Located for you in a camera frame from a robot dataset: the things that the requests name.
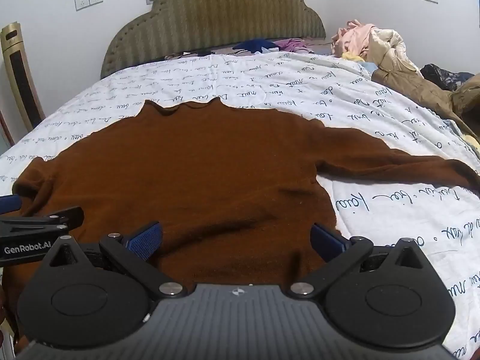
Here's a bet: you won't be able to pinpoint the pink clothes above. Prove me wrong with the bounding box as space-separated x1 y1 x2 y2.
331 19 378 57

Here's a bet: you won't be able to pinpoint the dark blue cloth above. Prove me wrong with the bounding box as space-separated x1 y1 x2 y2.
232 38 280 53

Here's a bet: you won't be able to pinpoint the dark floral cloth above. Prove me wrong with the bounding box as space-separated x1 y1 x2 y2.
420 64 475 92

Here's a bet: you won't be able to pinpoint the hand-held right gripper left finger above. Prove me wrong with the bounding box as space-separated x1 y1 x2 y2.
45 221 188 301

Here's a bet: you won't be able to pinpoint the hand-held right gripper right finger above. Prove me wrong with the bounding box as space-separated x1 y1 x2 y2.
287 223 433 301

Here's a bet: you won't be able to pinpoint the purple cloth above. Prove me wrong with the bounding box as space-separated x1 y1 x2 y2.
274 38 316 54

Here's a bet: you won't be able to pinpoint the olive padded headboard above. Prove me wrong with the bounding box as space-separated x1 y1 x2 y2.
100 0 326 79

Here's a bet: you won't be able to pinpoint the beige quilted jacket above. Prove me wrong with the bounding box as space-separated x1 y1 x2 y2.
365 28 423 74

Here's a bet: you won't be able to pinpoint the brown knit sweater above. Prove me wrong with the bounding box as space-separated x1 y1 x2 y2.
2 99 480 310

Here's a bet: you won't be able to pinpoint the white script-printed bed sheet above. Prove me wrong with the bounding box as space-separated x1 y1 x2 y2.
0 50 480 360

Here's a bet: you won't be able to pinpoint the tan coat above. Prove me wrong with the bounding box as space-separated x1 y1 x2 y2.
370 60 480 144

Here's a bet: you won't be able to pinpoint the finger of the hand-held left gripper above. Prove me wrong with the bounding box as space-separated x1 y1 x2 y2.
45 206 85 230
0 194 22 215

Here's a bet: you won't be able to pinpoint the gold tower air conditioner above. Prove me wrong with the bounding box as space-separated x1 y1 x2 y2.
0 22 46 133

